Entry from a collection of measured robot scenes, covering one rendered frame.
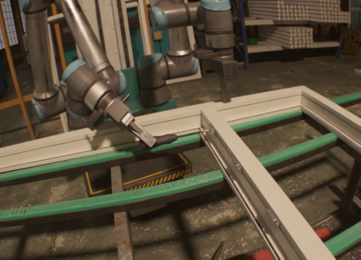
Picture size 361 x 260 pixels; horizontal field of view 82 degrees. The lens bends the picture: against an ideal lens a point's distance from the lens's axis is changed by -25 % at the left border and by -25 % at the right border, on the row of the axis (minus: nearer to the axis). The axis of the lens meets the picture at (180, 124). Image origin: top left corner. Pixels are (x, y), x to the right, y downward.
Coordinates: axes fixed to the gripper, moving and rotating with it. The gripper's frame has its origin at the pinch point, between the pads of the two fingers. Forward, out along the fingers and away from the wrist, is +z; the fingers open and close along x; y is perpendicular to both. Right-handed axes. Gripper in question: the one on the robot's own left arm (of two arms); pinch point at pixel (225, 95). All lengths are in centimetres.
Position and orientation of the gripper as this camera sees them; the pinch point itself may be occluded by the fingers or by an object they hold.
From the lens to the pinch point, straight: 90.2
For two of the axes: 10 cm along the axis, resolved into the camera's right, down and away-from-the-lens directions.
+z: 1.2, 8.9, 4.4
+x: -2.1, -4.1, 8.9
